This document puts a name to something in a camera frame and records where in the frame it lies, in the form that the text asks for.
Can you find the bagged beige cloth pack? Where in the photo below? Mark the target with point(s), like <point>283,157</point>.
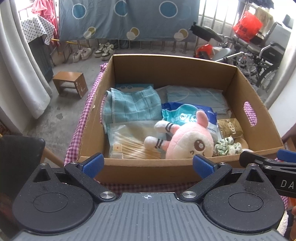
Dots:
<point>126,140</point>

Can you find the pink hanging garment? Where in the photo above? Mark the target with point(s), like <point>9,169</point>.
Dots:
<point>46,9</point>

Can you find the blue carton box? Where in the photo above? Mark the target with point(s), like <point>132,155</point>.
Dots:
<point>132,87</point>

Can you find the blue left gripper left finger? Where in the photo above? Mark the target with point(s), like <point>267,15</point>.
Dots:
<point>83,174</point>

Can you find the gold tissue pack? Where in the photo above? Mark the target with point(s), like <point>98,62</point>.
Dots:
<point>230,127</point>

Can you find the pink round plush toy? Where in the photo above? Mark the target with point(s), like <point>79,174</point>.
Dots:
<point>187,140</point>

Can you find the grey curtain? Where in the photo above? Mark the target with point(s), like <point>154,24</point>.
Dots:
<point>19,60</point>

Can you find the brown cardboard box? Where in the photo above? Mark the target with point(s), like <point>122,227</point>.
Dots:
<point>161,70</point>

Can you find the wheelchair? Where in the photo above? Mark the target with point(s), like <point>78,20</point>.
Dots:
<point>258,63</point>

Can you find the blue patterned hanging blanket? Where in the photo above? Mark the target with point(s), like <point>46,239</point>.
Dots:
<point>127,20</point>

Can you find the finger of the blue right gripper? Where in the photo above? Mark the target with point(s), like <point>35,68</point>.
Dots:
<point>286,156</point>

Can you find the black chair seat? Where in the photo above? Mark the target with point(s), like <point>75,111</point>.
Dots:
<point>19,158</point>

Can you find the pink checkered tablecloth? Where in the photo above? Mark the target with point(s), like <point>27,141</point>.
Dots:
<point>73,150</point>

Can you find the polka dot cloth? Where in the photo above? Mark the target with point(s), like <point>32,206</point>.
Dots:
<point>38,27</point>

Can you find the blue wet wipes pack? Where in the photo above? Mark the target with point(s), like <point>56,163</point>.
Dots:
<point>182,113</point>

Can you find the white green sneakers pair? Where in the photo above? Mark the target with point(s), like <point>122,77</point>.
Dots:
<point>104,51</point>

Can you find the red plastic bag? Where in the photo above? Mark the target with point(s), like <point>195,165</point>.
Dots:
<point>247,27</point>

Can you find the bagged blue face masks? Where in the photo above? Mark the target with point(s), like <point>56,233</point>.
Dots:
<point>196,96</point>

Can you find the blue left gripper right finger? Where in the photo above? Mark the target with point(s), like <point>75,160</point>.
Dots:
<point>213,175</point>

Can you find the small wooden stool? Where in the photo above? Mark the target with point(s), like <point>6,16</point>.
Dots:
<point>70,80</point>

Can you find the teal knitted cloth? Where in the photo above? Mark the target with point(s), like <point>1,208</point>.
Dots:
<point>120,107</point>

